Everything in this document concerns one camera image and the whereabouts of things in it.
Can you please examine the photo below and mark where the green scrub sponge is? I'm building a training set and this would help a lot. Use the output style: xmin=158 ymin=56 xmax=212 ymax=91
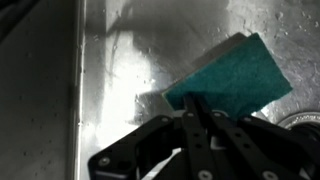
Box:
xmin=162 ymin=33 xmax=293 ymax=119

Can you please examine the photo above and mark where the stainless steel sink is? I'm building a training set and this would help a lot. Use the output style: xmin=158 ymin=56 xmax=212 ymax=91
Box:
xmin=0 ymin=0 xmax=320 ymax=180

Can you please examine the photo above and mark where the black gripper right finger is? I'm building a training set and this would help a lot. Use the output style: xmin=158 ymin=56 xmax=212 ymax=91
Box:
xmin=196 ymin=99 xmax=320 ymax=180

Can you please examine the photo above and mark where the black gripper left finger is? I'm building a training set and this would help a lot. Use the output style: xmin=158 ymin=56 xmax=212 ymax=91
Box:
xmin=88 ymin=95 xmax=217 ymax=180

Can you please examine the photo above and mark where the sink drain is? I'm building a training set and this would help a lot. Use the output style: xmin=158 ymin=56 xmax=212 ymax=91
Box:
xmin=277 ymin=111 xmax=320 ymax=132

